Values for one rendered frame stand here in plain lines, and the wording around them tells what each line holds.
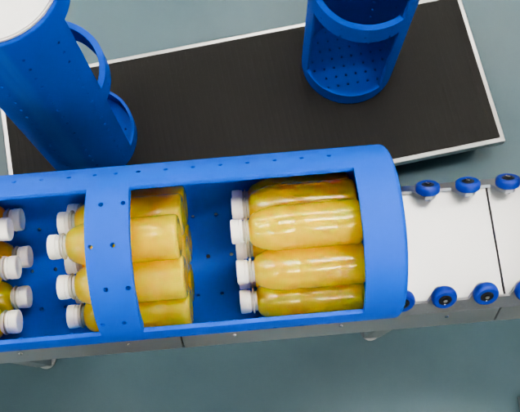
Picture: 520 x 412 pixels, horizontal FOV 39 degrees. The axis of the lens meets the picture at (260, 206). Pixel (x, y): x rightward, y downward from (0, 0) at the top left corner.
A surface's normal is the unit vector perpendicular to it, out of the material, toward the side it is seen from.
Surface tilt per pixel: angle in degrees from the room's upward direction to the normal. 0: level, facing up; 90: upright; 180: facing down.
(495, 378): 0
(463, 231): 0
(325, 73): 0
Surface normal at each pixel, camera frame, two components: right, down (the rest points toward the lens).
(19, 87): 0.10, 0.96
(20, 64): 0.31, 0.91
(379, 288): 0.06, 0.54
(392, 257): 0.04, 0.25
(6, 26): 0.00, -0.25
